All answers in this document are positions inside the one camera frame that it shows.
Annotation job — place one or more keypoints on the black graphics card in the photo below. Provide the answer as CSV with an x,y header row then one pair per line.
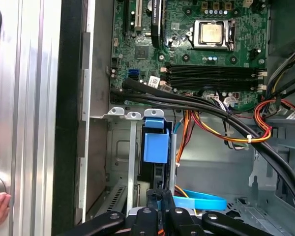
x,y
157,24

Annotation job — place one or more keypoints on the blue SATA port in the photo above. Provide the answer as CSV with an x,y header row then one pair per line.
x,y
134,72

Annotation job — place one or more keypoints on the black expansion slot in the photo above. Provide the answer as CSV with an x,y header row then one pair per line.
x,y
126,19

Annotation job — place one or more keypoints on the grey power supply unit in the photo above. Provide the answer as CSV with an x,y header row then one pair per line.
x,y
287,19

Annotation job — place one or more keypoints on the metal locking lever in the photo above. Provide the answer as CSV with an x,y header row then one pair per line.
x,y
233,37

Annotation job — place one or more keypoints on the white expansion slot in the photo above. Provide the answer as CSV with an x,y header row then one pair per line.
x,y
138,14

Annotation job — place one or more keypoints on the silver CPU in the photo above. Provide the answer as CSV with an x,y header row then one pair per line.
x,y
211,34

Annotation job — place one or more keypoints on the black open PC case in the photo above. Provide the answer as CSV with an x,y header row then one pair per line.
x,y
66,98

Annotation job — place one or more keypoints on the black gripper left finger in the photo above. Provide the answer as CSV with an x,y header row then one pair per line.
x,y
145,221

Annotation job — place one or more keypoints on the metal socket cover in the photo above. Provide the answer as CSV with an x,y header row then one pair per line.
x,y
212,22

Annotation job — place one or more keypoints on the black RAM slot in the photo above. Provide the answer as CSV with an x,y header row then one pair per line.
x,y
211,84
211,69

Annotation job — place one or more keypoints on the CPU socket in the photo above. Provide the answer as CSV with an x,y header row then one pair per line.
x,y
195,37

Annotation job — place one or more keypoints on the metal disk bay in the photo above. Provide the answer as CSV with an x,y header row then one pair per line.
x,y
131,159

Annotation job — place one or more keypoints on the green motherboard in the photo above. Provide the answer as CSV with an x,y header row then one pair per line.
x,y
248,37

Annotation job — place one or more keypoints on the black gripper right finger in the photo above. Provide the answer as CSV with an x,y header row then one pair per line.
x,y
182,221

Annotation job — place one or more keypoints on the hard disk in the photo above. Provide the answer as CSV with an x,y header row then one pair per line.
x,y
155,147

